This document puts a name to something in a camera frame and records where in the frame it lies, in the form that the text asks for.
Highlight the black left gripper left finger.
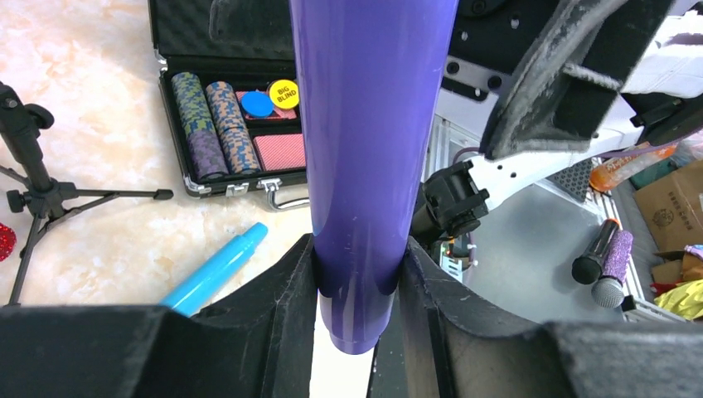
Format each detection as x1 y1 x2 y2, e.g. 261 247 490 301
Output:
1 235 317 397

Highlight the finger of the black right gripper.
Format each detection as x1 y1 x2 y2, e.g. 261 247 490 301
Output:
480 0 674 160

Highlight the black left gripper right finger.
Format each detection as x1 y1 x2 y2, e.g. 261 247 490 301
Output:
367 240 702 397

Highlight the purple toy microphone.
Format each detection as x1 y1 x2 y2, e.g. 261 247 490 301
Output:
290 0 458 355

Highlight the black shock-mount tripod stand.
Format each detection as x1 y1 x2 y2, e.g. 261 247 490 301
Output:
1 83 173 307

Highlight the red glitter microphone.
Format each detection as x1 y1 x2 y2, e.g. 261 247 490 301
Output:
0 223 17 261

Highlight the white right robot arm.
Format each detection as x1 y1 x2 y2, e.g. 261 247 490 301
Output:
411 0 702 242

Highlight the teal toy microphone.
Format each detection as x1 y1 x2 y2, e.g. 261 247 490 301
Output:
158 222 269 317

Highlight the orange bottle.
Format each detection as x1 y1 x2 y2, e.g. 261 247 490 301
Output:
589 142 677 192

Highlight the cardboard box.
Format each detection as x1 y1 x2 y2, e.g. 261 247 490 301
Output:
634 160 702 251

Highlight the black microphone on floor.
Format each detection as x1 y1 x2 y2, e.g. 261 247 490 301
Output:
571 218 620 285

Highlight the purple glitter microphone on floor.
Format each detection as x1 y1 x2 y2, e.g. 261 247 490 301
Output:
591 230 633 308

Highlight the black poker chip case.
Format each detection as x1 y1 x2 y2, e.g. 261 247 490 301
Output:
148 1 309 211

